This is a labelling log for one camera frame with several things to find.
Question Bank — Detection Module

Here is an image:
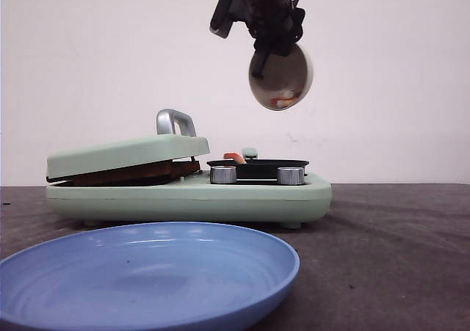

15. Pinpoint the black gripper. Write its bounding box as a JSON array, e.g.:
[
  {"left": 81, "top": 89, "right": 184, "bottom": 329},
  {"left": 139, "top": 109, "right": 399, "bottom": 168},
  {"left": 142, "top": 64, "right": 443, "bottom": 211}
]
[{"left": 249, "top": 0, "right": 306, "bottom": 79}]

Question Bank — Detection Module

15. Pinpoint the beige ribbed bowl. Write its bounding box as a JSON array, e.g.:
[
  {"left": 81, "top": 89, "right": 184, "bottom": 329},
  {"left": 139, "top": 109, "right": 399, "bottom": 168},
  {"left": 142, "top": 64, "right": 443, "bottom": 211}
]
[{"left": 248, "top": 43, "right": 314, "bottom": 111}]

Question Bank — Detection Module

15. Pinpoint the orange cooked shrimp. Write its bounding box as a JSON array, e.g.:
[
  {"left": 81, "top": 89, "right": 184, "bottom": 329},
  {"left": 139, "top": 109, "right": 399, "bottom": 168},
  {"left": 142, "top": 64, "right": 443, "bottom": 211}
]
[{"left": 270, "top": 90, "right": 299, "bottom": 110}]

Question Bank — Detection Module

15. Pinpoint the pink cooked shrimp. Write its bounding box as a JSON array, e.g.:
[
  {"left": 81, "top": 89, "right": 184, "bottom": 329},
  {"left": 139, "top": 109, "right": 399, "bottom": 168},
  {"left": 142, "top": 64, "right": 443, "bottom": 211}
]
[{"left": 223, "top": 152, "right": 246, "bottom": 164}]

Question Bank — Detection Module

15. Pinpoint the toast slice with brown crust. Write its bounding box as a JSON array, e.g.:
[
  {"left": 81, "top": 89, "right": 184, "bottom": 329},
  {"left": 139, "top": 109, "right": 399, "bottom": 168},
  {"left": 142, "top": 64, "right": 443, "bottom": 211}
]
[{"left": 170, "top": 161, "right": 200, "bottom": 179}]

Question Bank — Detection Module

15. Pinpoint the mint green sandwich maker lid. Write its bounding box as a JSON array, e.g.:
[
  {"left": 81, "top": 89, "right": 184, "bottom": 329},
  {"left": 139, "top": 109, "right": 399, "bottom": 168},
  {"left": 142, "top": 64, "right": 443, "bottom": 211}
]
[{"left": 46, "top": 109, "right": 209, "bottom": 183}]

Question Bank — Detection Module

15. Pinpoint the mint green breakfast maker base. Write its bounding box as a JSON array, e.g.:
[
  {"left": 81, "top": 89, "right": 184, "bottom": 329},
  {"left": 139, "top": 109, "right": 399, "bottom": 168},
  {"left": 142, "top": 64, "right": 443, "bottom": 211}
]
[{"left": 46, "top": 171, "right": 332, "bottom": 228}]

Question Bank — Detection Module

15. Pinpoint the small black frying pan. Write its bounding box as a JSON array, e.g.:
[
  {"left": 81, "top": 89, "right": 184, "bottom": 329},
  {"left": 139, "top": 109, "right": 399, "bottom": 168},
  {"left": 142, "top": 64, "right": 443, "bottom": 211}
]
[{"left": 206, "top": 148, "right": 309, "bottom": 180}]

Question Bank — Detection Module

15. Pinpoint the silver right control knob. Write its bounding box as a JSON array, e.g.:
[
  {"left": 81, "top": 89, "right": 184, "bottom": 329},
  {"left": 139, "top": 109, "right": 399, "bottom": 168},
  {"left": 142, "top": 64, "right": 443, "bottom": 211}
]
[{"left": 277, "top": 167, "right": 305, "bottom": 186}]

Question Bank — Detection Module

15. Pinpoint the silver control knob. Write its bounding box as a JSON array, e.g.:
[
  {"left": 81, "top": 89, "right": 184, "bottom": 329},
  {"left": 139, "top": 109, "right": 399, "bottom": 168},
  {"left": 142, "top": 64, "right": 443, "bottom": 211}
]
[
  {"left": 277, "top": 167, "right": 305, "bottom": 186},
  {"left": 210, "top": 165, "right": 237, "bottom": 184}
]

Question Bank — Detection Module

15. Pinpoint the silver left control knob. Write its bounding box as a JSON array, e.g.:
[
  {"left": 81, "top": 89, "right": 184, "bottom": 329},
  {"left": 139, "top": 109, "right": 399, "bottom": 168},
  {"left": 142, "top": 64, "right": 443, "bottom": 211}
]
[{"left": 210, "top": 165, "right": 237, "bottom": 184}]

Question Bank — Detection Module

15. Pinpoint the blue round plate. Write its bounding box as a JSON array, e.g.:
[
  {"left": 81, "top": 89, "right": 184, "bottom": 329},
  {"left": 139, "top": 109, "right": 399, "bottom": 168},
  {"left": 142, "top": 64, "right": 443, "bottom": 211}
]
[{"left": 1, "top": 222, "right": 300, "bottom": 330}]

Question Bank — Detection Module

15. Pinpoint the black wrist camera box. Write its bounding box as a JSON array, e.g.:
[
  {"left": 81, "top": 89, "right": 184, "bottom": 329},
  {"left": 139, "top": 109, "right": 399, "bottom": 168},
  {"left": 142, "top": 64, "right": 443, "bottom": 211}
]
[{"left": 209, "top": 0, "right": 252, "bottom": 38}]

